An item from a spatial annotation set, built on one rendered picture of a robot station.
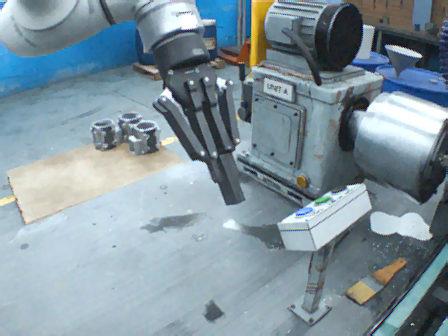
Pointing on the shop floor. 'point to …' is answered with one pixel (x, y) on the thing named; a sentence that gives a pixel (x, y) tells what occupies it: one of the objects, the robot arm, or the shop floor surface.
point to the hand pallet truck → (236, 54)
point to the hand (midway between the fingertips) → (227, 179)
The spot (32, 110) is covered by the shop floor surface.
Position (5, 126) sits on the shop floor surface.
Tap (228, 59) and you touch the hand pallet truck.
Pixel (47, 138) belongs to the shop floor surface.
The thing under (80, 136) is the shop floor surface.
